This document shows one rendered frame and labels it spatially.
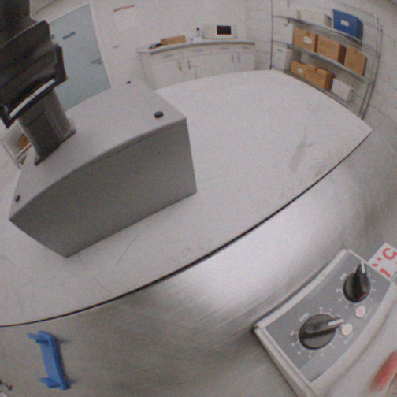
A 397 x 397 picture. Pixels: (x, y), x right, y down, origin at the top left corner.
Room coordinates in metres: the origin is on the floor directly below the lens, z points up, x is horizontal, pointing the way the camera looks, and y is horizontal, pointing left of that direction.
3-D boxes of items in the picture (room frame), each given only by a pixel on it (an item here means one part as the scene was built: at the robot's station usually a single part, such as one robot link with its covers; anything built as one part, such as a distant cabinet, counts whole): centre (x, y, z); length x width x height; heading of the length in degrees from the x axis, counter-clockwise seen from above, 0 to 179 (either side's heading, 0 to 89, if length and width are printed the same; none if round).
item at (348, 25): (1.84, -1.71, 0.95); 1.43 x 0.41 x 1.90; 22
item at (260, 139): (0.29, 0.05, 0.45); 1.20 x 0.48 x 0.90; 112
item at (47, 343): (-0.12, 0.23, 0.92); 0.10 x 0.03 x 0.04; 179
